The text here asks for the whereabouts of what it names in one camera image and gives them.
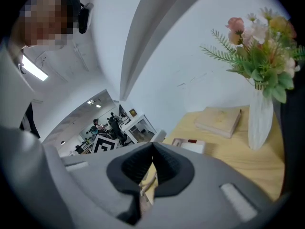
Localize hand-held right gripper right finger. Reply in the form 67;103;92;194
140;141;290;229

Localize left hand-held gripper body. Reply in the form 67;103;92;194
91;134;120;154

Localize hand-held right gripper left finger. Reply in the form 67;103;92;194
42;141;154;229

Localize white desk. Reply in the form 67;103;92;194
118;114;158;145

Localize white telephone base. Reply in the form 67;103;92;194
171;138;206;154

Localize flat light wooden box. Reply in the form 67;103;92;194
193;106;243;139

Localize white ribbed vase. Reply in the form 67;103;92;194
247;86;275;151

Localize rectangular ceiling light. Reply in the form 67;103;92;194
20;54;50;82

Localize person's head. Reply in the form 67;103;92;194
13;0;82;52

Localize pink artificial flower bouquet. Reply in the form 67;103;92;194
199;7;305;104

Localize head-mounted camera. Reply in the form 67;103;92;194
77;2;94;35

